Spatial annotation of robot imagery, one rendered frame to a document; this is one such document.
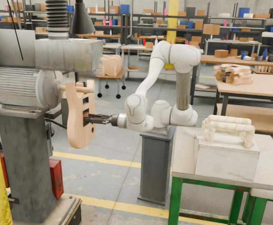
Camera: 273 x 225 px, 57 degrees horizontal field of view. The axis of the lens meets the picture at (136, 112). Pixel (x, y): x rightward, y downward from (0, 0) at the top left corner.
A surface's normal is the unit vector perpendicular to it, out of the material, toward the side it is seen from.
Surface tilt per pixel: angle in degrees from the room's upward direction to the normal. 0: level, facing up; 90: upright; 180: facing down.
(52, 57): 90
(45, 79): 74
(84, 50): 90
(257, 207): 90
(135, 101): 47
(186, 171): 0
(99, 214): 0
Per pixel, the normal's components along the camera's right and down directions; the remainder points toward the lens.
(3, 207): 0.98, 0.10
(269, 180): 0.03, -0.93
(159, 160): -0.33, 0.33
